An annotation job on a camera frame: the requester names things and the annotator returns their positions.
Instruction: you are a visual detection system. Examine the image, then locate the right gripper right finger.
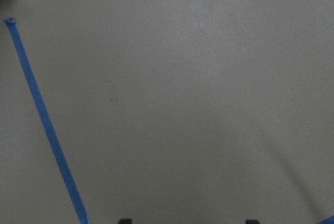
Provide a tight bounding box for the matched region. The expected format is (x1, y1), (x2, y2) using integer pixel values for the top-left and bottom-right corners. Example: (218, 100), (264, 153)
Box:
(245, 219), (260, 224)

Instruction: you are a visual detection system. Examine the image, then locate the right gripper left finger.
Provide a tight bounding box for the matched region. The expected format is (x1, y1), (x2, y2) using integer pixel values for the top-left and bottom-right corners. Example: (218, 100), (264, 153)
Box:
(118, 219), (131, 224)

